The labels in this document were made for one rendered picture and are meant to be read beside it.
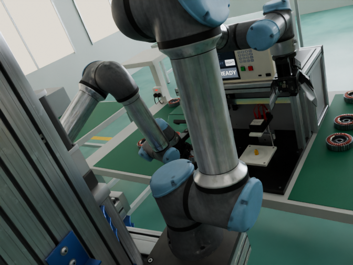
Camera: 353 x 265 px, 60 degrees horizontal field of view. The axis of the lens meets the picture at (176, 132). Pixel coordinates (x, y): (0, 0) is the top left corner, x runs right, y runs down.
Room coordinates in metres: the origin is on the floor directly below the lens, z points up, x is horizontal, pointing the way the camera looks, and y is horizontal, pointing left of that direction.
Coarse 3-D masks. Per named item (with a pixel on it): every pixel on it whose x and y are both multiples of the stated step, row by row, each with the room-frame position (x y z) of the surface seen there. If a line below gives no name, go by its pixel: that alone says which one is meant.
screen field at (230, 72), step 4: (224, 68) 1.45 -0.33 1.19; (228, 68) 1.43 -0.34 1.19; (232, 68) 1.42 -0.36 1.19; (224, 72) 1.45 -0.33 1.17; (228, 72) 1.44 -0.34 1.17; (232, 72) 1.42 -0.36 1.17; (236, 72) 1.41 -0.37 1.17; (224, 76) 1.46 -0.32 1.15; (228, 76) 1.44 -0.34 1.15; (232, 76) 1.43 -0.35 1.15; (236, 76) 1.41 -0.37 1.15
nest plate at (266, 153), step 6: (246, 150) 1.32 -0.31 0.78; (252, 150) 1.30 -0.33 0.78; (258, 150) 1.29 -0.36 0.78; (264, 150) 1.27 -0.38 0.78; (270, 150) 1.25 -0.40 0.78; (246, 156) 1.27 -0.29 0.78; (252, 156) 1.26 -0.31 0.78; (258, 156) 1.24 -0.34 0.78; (264, 156) 1.22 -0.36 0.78; (270, 156) 1.21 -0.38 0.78; (246, 162) 1.22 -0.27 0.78; (252, 162) 1.21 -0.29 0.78; (258, 162) 1.19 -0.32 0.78; (264, 162) 1.17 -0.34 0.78
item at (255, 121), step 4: (272, 116) 1.37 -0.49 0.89; (252, 120) 1.35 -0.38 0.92; (256, 120) 1.33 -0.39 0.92; (260, 120) 1.32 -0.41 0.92; (264, 120) 1.31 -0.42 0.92; (268, 120) 1.33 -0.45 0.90; (252, 124) 1.31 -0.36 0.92; (256, 124) 1.30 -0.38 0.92; (260, 124) 1.29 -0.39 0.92; (264, 124) 1.30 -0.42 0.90; (268, 124) 1.35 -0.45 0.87; (252, 128) 1.31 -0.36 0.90; (256, 128) 1.29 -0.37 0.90; (260, 128) 1.28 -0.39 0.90; (264, 128) 1.29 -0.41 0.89; (268, 128) 1.35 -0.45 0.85; (252, 132) 1.31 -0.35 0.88; (256, 132) 1.29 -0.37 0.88; (260, 132) 1.28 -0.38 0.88; (252, 136) 1.29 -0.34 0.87; (256, 136) 1.27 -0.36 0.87; (260, 136) 1.26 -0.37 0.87
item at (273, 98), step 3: (273, 90) 0.93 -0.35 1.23; (273, 93) 0.94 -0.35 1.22; (279, 93) 0.92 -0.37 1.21; (270, 96) 0.94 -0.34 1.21; (273, 96) 0.91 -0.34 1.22; (276, 96) 0.93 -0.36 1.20; (270, 99) 0.94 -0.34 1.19; (273, 99) 0.93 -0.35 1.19; (276, 99) 0.93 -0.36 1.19; (270, 102) 0.92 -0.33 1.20; (273, 102) 0.94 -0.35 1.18; (270, 105) 0.95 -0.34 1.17; (273, 105) 0.94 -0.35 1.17
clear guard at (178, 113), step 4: (180, 104) 1.53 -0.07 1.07; (176, 108) 1.49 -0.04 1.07; (180, 108) 1.47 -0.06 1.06; (172, 112) 1.46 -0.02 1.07; (176, 112) 1.44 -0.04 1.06; (180, 112) 1.43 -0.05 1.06; (172, 116) 1.43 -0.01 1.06; (176, 116) 1.41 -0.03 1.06; (180, 116) 1.39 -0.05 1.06; (184, 116) 1.38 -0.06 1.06; (168, 120) 1.43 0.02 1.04; (172, 120) 1.41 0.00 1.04; (168, 124) 1.42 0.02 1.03; (172, 124) 1.40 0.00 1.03; (180, 124) 1.37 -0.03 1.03; (184, 124) 1.35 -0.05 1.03; (172, 128) 1.39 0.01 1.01; (176, 128) 1.37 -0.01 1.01; (180, 128) 1.35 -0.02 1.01; (184, 128) 1.34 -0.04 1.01
